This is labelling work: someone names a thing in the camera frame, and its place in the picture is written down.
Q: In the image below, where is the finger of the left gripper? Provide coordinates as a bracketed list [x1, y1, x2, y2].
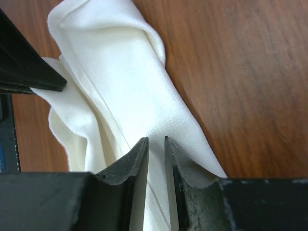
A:
[0, 11, 67, 94]

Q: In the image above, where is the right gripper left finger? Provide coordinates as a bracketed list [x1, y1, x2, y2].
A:
[0, 138, 149, 231]

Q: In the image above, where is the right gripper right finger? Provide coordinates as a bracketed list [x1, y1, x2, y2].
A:
[165, 137, 308, 231]

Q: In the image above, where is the white cloth napkin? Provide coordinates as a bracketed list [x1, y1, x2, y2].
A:
[34, 0, 225, 231]

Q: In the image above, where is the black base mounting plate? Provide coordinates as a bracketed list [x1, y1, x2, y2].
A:
[0, 94, 21, 173]

